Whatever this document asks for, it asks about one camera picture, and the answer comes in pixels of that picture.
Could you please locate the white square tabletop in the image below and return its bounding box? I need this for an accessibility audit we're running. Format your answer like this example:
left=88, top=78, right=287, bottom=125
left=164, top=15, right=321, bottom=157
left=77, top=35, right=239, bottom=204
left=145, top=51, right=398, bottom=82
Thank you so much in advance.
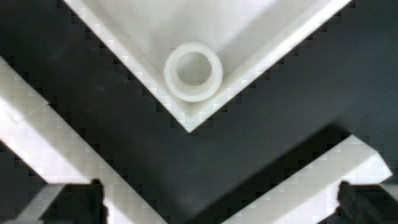
left=65, top=0, right=353, bottom=131

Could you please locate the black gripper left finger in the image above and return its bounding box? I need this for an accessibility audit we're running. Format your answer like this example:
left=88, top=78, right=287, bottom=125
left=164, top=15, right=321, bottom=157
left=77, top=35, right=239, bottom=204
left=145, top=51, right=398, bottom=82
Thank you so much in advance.
left=17, top=178, right=111, bottom=224

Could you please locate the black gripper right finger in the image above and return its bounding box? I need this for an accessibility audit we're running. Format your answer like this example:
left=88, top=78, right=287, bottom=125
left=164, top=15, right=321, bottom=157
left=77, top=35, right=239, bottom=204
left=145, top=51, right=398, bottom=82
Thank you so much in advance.
left=329, top=181, right=398, bottom=224

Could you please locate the white U-shaped obstacle fence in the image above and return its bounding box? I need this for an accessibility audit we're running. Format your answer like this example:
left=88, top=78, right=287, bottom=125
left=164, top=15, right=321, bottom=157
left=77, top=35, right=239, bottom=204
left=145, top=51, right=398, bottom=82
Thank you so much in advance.
left=0, top=58, right=393, bottom=224

